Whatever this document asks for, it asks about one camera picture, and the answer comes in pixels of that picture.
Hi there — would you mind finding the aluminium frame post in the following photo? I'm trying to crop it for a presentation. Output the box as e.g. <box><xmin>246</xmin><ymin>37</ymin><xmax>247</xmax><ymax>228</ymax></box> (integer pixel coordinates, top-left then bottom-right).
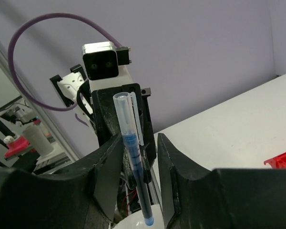
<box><xmin>0</xmin><ymin>43</ymin><xmax>80</xmax><ymax>162</ymax></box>

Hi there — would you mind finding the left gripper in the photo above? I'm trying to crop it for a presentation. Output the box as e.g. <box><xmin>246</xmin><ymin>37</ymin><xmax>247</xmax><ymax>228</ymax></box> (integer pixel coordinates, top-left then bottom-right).
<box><xmin>92</xmin><ymin>83</ymin><xmax>157</xmax><ymax>189</ymax></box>

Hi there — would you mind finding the blue pen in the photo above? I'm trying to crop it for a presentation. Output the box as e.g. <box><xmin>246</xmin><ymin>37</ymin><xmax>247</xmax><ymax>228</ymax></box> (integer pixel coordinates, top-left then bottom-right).
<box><xmin>123</xmin><ymin>134</ymin><xmax>154</xmax><ymax>226</ymax></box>

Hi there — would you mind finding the white ribbed cylinder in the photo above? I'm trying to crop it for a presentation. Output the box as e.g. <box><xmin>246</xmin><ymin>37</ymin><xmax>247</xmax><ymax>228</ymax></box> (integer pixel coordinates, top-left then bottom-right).
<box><xmin>22</xmin><ymin>125</ymin><xmax>54</xmax><ymax>156</ymax></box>

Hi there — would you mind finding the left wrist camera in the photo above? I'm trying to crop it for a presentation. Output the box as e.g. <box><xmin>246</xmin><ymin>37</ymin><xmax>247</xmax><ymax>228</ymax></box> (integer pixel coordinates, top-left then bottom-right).
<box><xmin>82</xmin><ymin>42</ymin><xmax>133</xmax><ymax>92</ymax></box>

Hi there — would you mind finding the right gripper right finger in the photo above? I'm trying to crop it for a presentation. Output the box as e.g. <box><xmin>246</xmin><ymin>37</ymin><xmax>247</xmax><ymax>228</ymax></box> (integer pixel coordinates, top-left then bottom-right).
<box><xmin>157</xmin><ymin>133</ymin><xmax>286</xmax><ymax>229</ymax></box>

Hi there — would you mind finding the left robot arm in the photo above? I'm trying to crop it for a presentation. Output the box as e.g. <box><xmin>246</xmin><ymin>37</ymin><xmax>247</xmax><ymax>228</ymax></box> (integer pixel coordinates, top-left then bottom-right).
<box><xmin>51</xmin><ymin>65</ymin><xmax>156</xmax><ymax>218</ymax></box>

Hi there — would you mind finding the red four-compartment bin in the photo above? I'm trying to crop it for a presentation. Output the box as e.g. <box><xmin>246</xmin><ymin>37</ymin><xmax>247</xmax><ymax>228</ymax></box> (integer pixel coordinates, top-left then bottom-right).
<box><xmin>264</xmin><ymin>152</ymin><xmax>286</xmax><ymax>168</ymax></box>

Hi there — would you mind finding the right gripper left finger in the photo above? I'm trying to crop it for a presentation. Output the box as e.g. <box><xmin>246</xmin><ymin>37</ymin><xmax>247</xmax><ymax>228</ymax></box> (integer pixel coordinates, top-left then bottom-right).
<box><xmin>0</xmin><ymin>134</ymin><xmax>123</xmax><ymax>229</ymax></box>

